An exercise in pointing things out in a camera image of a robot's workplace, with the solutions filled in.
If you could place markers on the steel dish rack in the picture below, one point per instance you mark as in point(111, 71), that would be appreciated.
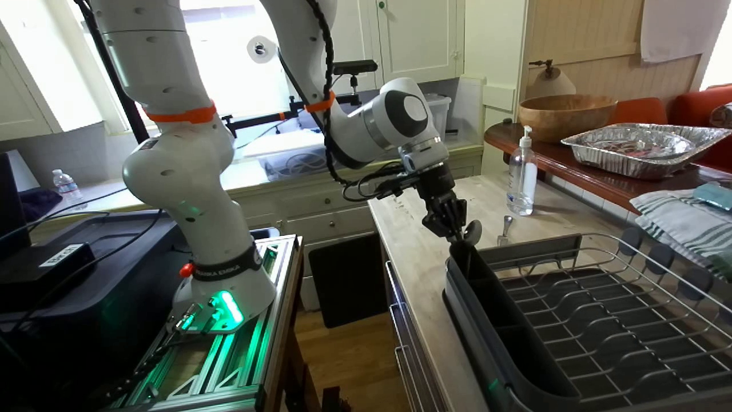
point(629, 324)

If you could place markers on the grey cutlery holder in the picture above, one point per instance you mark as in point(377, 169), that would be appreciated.
point(507, 360)

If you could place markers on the folded striped dish towels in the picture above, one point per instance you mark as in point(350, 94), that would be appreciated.
point(695, 223)

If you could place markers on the large wooden bowl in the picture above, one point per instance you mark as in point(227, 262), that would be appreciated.
point(554, 117)

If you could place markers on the plastic water bottle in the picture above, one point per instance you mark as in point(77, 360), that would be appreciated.
point(66, 185)

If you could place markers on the black computer box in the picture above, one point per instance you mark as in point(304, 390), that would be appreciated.
point(80, 309)

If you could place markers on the clear hand sanitizer bottle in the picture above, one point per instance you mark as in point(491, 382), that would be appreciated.
point(522, 176)

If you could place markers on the white cabinet drawers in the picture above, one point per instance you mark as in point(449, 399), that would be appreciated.
point(296, 193)

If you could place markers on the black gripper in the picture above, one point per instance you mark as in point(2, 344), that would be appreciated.
point(443, 212)

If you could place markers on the aluminium foil tray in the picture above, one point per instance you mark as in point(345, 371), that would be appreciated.
point(646, 151)

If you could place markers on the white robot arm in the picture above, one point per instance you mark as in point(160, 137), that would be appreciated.
point(178, 168)

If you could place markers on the dark wooden side counter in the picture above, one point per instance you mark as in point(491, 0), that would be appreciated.
point(616, 187)

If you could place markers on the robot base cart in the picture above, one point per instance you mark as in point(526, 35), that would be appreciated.
point(239, 371)

